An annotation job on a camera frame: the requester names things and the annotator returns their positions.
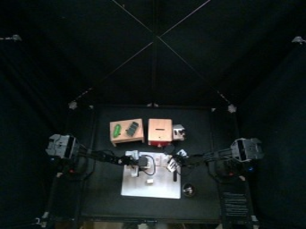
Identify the wooden box with red base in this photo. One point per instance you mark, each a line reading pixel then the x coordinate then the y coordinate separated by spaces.
pixel 160 131

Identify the small dark round bowl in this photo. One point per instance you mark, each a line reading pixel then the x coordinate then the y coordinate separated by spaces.
pixel 188 189

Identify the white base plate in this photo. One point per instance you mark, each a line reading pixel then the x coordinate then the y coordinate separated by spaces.
pixel 159 186

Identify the green circuit piece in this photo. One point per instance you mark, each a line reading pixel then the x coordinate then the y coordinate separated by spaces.
pixel 116 130

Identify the small white cube piece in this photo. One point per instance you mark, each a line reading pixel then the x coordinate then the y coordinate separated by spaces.
pixel 150 181

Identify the dark ridged piece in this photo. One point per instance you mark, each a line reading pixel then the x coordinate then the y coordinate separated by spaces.
pixel 132 128

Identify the metal frame corner clamp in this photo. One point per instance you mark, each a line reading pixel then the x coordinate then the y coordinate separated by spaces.
pixel 231 108
pixel 16 38
pixel 72 104
pixel 298 39

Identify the black sheet with white text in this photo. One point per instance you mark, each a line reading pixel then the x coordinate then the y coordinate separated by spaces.
pixel 235 202

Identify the small grey white device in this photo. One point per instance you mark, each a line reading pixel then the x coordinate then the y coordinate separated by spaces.
pixel 179 131

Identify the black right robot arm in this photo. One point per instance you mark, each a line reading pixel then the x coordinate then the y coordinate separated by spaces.
pixel 245 149

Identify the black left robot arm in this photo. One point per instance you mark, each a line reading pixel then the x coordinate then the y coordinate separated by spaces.
pixel 63 146

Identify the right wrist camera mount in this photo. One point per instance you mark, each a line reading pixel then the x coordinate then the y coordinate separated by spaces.
pixel 182 153

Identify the white bracket piece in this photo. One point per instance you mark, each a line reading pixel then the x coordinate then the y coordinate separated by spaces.
pixel 134 171

